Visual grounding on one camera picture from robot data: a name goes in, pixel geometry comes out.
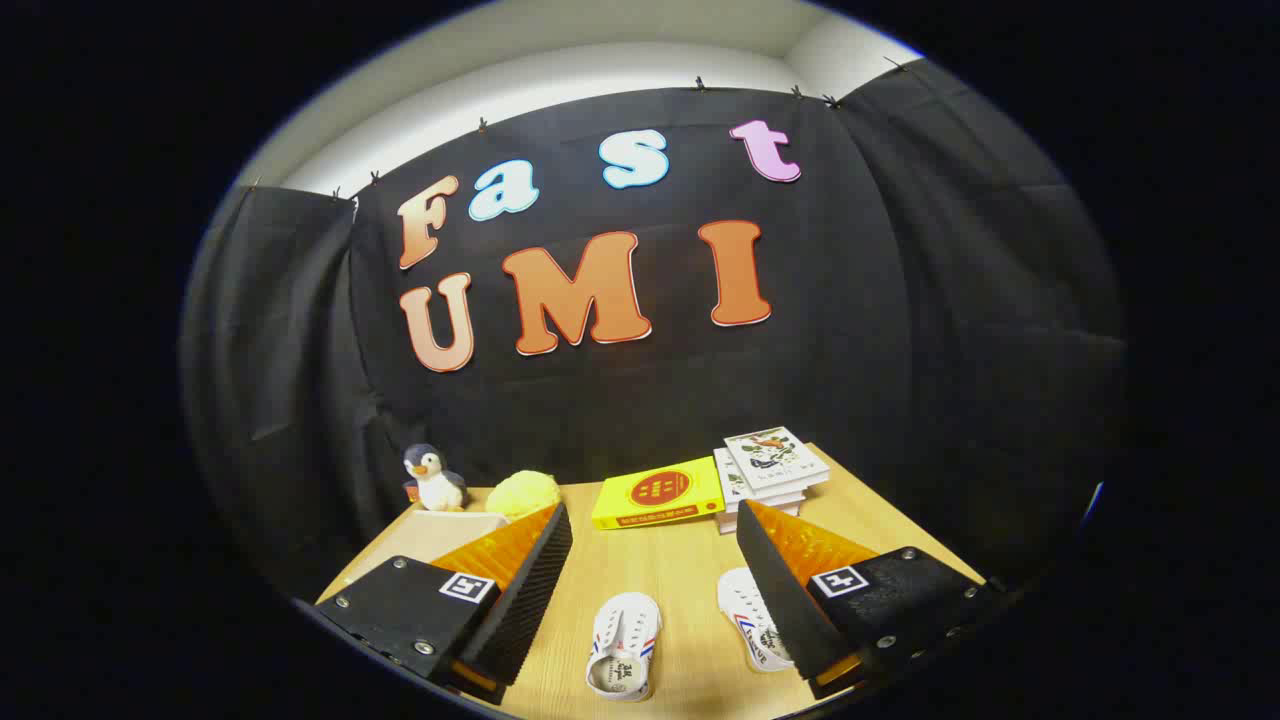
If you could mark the white canvas shoe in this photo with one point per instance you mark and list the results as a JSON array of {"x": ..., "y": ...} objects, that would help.
[
  {"x": 745, "y": 605},
  {"x": 624, "y": 630}
]

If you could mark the beige fabric storage box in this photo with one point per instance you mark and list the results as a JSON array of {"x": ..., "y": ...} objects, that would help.
[{"x": 455, "y": 530}]

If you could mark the thick white book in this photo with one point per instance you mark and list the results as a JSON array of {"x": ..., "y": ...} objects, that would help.
[{"x": 730, "y": 518}]

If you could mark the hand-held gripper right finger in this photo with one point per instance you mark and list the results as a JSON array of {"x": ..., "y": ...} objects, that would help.
[{"x": 778, "y": 590}]

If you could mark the yellow book red circle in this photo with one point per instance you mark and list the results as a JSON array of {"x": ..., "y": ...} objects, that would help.
[{"x": 655, "y": 492}]

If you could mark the white floral cover book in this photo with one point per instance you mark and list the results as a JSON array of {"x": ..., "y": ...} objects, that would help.
[
  {"x": 775, "y": 460},
  {"x": 728, "y": 478}
]

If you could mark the penguin plush toy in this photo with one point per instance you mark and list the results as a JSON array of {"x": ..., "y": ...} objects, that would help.
[{"x": 436, "y": 485}]

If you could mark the yellow plush ball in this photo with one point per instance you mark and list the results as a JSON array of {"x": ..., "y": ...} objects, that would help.
[{"x": 522, "y": 495}]

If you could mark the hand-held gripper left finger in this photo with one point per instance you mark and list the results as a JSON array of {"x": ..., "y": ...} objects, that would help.
[{"x": 525, "y": 590}]

